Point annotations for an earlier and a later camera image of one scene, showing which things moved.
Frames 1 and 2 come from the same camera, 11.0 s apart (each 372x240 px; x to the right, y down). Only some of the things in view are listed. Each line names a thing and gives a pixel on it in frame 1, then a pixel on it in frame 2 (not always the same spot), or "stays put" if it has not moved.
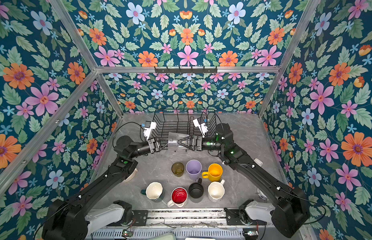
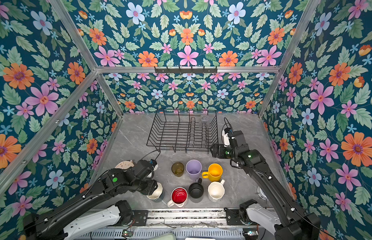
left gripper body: x=151 y=145 → x=148 y=186
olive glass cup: x=177 y=169 stays put
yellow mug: x=214 y=173 stays put
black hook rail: x=186 y=70 stays put
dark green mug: x=154 y=191 stays put
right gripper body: x=200 y=142 → x=223 y=152
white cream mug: x=216 y=190 stays put
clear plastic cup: x=177 y=141 → x=204 y=120
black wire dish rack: x=176 y=124 stays put
